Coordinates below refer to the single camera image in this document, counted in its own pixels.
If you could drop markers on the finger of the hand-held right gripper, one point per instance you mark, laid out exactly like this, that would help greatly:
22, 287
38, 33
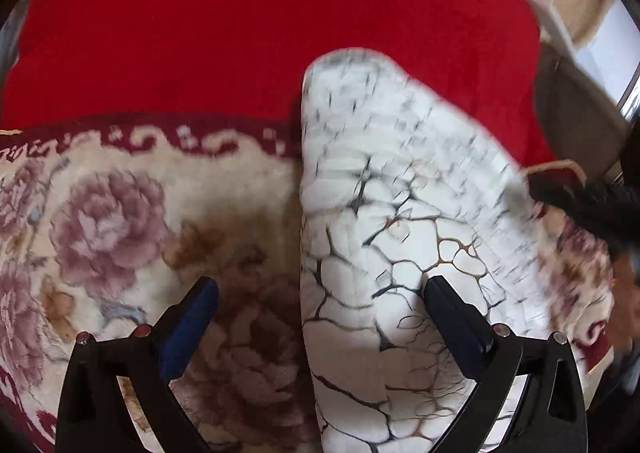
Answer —
580, 210

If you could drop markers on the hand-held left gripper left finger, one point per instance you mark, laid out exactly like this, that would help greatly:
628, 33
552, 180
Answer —
185, 333

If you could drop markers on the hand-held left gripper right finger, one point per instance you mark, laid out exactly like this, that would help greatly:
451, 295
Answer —
450, 318

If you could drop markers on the grey cushion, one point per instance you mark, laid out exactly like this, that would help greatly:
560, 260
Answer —
575, 103

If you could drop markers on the floral plush blanket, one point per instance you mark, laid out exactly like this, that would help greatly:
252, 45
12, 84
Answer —
125, 233

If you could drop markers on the white crackle-print garment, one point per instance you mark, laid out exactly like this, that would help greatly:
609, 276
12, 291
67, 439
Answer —
360, 233

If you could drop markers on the red blanket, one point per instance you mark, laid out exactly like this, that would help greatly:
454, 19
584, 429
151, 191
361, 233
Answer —
200, 33

